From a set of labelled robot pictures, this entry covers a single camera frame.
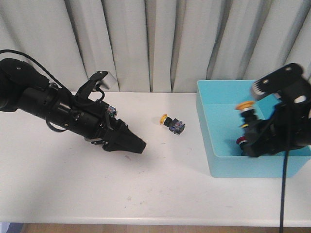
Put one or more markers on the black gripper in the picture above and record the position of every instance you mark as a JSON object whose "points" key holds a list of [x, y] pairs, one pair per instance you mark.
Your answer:
{"points": [[288, 128], [91, 120]]}

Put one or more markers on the light blue plastic box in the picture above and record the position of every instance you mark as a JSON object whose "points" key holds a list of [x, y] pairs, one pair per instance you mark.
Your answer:
{"points": [[220, 126]]}

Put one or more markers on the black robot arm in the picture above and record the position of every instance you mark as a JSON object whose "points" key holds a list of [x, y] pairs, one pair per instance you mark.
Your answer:
{"points": [[22, 87]]}

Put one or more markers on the small yellow push button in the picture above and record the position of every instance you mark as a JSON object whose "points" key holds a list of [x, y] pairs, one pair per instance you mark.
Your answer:
{"points": [[174, 125]]}

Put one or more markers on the grey pleated curtain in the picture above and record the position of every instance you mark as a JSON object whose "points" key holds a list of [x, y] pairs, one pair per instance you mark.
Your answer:
{"points": [[159, 45]]}

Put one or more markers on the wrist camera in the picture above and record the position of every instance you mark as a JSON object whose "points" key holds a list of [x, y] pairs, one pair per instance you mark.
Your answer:
{"points": [[288, 82], [102, 79]]}

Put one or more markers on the green push button behind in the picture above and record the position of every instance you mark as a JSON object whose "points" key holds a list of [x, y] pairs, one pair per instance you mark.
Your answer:
{"points": [[112, 111]]}

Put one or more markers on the yellow mushroom push button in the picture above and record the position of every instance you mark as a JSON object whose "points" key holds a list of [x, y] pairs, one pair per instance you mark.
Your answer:
{"points": [[247, 112]]}

